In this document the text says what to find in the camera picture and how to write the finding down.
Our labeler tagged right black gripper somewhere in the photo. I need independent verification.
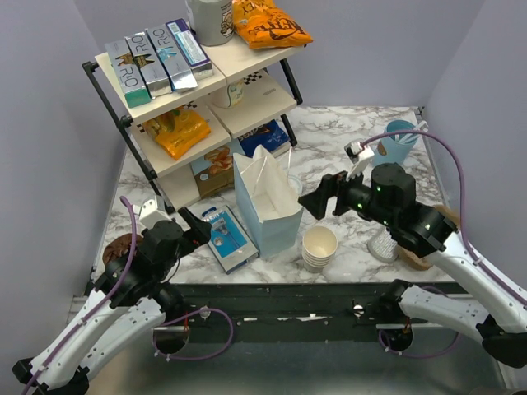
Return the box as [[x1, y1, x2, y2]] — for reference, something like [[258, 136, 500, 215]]
[[297, 160, 395, 228]]

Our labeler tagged stack of paper cups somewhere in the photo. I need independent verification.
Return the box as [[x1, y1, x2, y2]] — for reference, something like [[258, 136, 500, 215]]
[[301, 225, 338, 272]]

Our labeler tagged light blue paper bag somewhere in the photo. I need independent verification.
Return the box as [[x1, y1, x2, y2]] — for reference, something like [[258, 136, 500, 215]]
[[233, 145, 303, 258]]

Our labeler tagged stack of white lids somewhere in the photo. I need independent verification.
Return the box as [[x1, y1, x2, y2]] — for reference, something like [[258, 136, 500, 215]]
[[287, 174, 303, 197]]

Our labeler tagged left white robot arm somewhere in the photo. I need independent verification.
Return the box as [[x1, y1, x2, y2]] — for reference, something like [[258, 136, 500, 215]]
[[12, 207, 211, 394]]

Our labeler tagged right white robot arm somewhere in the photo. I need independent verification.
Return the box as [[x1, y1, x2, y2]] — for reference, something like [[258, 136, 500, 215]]
[[298, 164, 526, 369]]

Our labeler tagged blue razor package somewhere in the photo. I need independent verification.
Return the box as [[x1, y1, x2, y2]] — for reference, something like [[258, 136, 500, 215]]
[[202, 206, 259, 274]]

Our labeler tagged brown and blue snack bag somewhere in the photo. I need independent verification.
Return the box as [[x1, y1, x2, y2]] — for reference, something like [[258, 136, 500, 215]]
[[190, 139, 244, 198]]

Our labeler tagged blue chip bag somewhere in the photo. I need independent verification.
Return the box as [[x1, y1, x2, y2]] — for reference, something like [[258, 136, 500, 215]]
[[238, 120, 290, 157]]

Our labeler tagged blue cup with stirrers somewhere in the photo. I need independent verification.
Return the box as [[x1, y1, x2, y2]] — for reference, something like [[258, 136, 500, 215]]
[[372, 119, 427, 166]]

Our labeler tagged yellow snack bag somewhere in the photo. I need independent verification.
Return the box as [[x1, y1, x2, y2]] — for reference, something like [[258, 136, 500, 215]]
[[142, 107, 211, 160]]

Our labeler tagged brown cardboard cup carrier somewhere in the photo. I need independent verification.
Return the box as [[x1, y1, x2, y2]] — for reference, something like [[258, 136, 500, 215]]
[[398, 203, 461, 272]]

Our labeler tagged black and cream shelf rack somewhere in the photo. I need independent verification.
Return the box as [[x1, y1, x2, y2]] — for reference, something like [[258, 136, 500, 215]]
[[82, 37, 303, 212]]

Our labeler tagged white bowl on shelf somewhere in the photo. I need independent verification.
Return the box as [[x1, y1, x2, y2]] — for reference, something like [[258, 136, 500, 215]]
[[211, 79, 245, 109]]

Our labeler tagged silver R.O carton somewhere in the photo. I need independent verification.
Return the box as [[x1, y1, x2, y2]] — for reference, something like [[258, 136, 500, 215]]
[[125, 31, 172, 99]]

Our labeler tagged teal R.O carton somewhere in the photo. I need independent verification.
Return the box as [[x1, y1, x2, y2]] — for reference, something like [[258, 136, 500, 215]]
[[105, 39, 151, 108]]

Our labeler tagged blue R.O carton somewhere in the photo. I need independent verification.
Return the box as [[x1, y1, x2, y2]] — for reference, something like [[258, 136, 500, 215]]
[[147, 25, 198, 91]]

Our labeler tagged purple and white box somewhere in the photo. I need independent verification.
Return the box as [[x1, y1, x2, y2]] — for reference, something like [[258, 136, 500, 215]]
[[166, 18, 214, 81]]

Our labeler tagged orange chip bag top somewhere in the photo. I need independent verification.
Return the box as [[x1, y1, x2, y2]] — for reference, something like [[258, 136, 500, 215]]
[[232, 1, 313, 49]]

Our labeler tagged grey printed mug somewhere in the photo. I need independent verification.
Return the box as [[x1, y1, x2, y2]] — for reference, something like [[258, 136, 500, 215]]
[[185, 0, 234, 47]]

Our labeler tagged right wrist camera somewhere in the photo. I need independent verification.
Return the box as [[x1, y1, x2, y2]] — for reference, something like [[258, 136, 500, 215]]
[[344, 141, 375, 180]]

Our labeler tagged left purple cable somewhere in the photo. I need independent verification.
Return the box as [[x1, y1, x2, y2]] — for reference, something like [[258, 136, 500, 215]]
[[20, 196, 235, 392]]

